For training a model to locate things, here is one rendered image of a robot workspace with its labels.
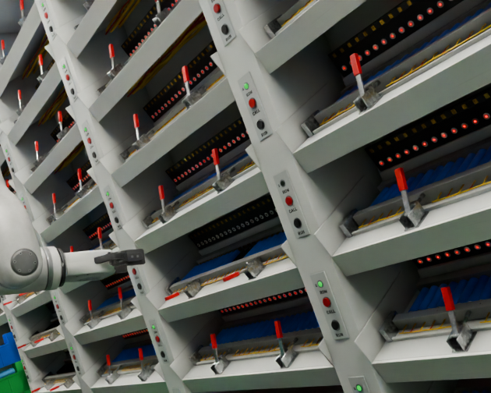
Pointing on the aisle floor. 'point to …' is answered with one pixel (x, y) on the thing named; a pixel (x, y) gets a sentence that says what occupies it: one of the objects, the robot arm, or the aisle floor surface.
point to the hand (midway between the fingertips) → (130, 261)
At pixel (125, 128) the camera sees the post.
